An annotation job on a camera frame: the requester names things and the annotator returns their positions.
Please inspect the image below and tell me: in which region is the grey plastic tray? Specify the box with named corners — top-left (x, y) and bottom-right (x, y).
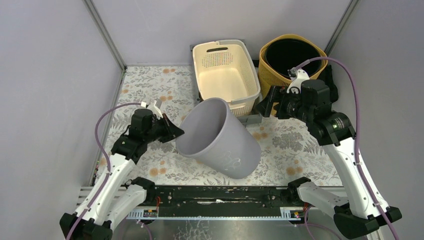
top-left (190, 39), bottom-right (265, 126)

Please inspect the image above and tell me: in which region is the floral patterned table mat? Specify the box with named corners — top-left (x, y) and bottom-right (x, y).
top-left (102, 65), bottom-right (341, 186)

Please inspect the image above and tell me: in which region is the large grey plastic bin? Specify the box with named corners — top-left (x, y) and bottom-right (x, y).
top-left (175, 98), bottom-right (261, 179)

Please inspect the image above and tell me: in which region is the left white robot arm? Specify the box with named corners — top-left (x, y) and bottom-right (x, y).
top-left (59, 108), bottom-right (184, 240)

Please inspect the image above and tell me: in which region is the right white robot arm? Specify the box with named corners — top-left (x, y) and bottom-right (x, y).
top-left (256, 80), bottom-right (402, 240)

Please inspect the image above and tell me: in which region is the yellow perforated plastic basket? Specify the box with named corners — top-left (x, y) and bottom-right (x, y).
top-left (258, 34), bottom-right (327, 97)

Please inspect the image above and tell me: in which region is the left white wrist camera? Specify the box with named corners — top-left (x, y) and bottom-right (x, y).
top-left (140, 98), bottom-right (163, 119)

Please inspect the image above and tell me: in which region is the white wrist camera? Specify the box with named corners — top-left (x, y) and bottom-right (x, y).
top-left (140, 98), bottom-right (163, 119)
top-left (286, 67), bottom-right (310, 95)

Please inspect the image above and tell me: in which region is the cream perforated plastic basket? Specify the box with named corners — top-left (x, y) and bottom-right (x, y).
top-left (192, 40), bottom-right (262, 118)

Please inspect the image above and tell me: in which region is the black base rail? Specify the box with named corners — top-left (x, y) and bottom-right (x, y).
top-left (136, 185), bottom-right (307, 215)

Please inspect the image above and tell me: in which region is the aluminium cable duct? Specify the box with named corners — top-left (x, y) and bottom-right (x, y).
top-left (126, 207), bottom-right (305, 221)

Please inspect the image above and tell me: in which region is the black ribbed plastic bin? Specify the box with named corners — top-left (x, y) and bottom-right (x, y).
top-left (264, 38), bottom-right (320, 78)

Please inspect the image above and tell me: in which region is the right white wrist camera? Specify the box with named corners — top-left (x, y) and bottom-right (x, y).
top-left (286, 67), bottom-right (310, 95)

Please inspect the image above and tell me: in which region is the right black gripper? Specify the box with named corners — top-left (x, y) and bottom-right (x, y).
top-left (254, 84), bottom-right (313, 124)

